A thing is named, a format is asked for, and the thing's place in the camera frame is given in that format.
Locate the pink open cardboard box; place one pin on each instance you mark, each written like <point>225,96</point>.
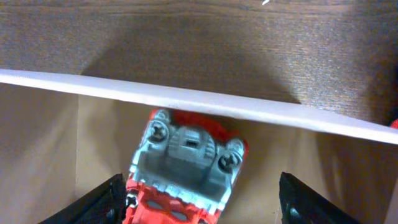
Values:
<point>353,163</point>

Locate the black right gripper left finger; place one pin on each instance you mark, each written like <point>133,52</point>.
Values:
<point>104,204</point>

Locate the red toy car grey top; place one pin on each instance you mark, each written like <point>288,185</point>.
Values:
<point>184,169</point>

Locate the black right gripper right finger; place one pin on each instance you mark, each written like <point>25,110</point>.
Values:
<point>302,205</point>

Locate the small red toy truck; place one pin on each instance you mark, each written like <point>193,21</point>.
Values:
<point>394,124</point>

